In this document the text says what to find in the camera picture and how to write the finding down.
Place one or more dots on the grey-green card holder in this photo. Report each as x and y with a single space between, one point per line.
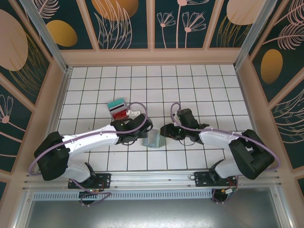
154 139

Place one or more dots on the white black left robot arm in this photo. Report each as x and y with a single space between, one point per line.
95 137

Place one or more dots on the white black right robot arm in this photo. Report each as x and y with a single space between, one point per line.
213 137

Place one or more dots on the red card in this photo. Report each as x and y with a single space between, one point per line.
118 115

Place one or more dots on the teal and red card box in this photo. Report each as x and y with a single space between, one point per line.
117 108

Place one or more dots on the teal card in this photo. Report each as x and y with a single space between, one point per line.
116 102

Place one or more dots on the grey metal panel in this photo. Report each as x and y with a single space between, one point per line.
152 213

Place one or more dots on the small green controller board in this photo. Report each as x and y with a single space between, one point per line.
229 191

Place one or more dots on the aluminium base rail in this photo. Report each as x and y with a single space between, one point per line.
152 178

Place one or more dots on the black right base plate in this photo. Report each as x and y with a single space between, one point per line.
200 178

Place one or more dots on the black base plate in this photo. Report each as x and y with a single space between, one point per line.
200 178
105 178

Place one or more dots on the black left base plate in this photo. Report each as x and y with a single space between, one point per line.
105 178

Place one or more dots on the aluminium side rail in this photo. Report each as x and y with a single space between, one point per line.
56 107
249 107

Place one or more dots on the aluminium corner post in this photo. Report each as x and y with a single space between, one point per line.
46 35
256 35

